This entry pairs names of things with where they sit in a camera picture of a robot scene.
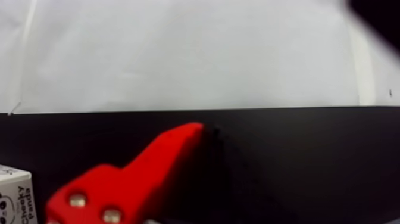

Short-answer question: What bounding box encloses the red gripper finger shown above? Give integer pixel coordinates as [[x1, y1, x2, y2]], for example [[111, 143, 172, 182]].
[[45, 122, 205, 224]]

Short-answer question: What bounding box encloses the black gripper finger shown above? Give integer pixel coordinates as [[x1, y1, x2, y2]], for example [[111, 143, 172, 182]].
[[149, 126, 301, 224]]

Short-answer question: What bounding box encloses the long white paper sheet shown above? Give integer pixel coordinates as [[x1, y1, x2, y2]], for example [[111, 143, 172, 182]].
[[0, 0, 400, 116]]

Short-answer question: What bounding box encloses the white cardboard napkin box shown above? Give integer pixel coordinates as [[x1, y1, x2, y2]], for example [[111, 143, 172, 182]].
[[0, 164, 39, 224]]

